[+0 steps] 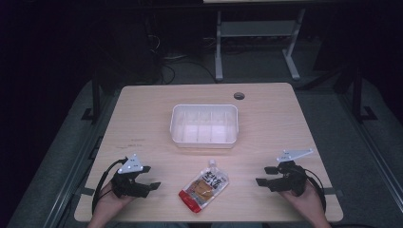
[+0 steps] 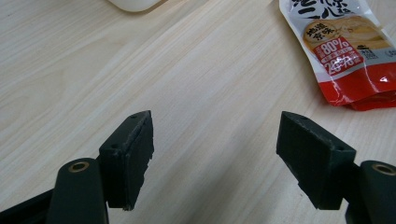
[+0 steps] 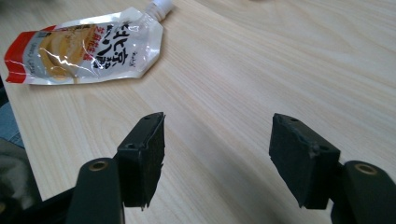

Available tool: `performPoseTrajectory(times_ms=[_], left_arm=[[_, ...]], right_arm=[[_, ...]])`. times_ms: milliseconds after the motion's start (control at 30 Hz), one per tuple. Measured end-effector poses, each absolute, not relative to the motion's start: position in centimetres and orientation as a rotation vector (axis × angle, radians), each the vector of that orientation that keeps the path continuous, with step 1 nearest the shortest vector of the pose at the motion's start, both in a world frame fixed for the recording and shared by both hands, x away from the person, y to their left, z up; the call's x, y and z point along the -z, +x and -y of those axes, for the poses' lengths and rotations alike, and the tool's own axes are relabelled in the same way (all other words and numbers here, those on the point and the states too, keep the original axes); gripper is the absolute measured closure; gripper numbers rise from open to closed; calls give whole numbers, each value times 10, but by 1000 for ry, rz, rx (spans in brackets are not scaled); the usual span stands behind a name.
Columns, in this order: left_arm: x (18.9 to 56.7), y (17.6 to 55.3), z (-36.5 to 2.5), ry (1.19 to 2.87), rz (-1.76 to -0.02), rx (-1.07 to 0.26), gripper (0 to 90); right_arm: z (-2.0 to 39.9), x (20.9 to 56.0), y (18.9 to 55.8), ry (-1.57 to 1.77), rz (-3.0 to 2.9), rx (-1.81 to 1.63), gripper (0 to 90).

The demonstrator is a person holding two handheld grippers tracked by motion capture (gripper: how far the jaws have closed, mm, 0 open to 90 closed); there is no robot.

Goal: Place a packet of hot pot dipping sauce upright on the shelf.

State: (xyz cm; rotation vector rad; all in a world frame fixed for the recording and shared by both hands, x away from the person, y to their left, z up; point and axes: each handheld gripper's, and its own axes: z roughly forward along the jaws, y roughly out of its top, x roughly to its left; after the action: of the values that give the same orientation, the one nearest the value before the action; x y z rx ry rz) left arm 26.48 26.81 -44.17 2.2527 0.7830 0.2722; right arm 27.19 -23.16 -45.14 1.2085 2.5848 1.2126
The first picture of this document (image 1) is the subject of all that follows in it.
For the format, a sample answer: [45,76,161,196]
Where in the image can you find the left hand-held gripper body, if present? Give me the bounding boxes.
[110,154,152,200]

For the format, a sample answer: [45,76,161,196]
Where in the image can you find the person's right hand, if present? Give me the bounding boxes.
[279,182,325,220]

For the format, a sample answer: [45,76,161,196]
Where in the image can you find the black metal stand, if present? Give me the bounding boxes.
[351,66,378,124]
[81,78,103,125]

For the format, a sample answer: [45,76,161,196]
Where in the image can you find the black floor cables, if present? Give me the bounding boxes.
[144,31,221,86]

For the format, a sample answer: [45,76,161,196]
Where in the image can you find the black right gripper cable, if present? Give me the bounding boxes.
[303,168,328,213]

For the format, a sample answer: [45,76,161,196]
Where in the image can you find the white plastic container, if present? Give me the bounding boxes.
[169,104,240,149]

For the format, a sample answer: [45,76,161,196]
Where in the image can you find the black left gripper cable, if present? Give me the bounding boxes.
[91,158,128,217]

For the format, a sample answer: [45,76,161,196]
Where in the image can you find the white metal stand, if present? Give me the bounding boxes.
[214,9,307,83]

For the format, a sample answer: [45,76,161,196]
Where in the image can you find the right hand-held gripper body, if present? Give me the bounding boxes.
[268,148,315,197]

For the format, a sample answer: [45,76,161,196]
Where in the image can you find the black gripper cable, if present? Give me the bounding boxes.
[303,168,328,213]
[91,158,128,217]

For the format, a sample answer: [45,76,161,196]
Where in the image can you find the grey table edge strap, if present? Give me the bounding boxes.
[79,186,96,197]
[322,186,344,198]

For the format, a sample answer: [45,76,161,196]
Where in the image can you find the person's left hand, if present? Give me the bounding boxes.
[94,181,136,220]

